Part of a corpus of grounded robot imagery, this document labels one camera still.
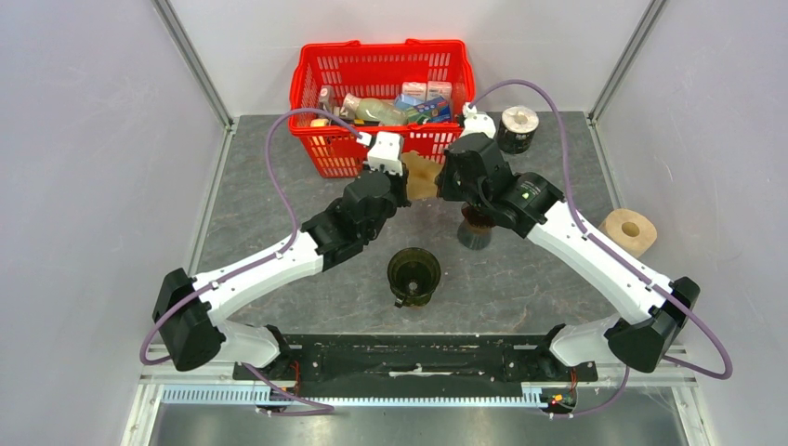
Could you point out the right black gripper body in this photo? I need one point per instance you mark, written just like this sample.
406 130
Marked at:
452 186

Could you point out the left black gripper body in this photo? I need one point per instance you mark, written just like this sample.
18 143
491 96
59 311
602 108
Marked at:
397 190

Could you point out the brown dripper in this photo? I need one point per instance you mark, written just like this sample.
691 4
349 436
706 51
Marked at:
476 219

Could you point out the dark dripper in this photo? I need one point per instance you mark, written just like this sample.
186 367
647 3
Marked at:
413 275

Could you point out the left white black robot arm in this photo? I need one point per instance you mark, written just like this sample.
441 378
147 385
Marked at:
192 313

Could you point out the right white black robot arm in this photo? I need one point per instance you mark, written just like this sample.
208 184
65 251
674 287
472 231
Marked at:
647 317

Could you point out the black wrapped paper roll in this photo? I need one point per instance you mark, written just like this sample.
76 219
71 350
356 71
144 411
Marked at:
517 129

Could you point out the blue green box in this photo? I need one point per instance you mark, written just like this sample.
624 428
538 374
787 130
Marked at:
432 111

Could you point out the clear plastic bottle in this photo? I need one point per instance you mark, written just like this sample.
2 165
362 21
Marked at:
375 110

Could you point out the white pink carton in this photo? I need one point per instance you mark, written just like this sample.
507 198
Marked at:
439 89
417 90

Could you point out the small grey pouch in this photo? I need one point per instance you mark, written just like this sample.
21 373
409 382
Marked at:
327 99

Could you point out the red plastic shopping basket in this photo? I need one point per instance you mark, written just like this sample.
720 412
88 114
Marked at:
368 71

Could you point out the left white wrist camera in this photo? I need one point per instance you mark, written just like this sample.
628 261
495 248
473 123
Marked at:
383 152

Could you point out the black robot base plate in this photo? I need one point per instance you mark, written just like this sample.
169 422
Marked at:
418 365

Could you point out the slotted white cable duct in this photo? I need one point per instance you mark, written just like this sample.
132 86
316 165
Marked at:
261 395

